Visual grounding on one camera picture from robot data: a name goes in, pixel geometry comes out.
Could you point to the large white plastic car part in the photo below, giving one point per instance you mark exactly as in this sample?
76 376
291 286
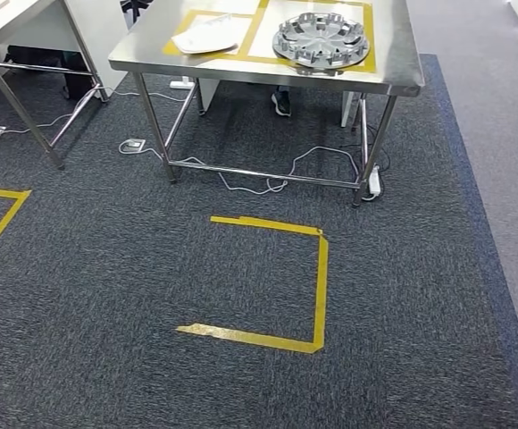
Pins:
205 38

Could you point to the steel workbench frame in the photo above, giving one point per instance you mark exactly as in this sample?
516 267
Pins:
263 174

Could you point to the grey plastic wheel cover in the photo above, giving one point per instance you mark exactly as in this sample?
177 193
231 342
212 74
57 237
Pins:
322 38

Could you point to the white power strip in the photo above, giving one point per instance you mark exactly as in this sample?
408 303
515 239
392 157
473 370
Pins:
374 180
182 83

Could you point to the metal table frame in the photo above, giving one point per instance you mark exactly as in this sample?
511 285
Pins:
17 109

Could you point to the person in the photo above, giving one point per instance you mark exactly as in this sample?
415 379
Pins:
281 103

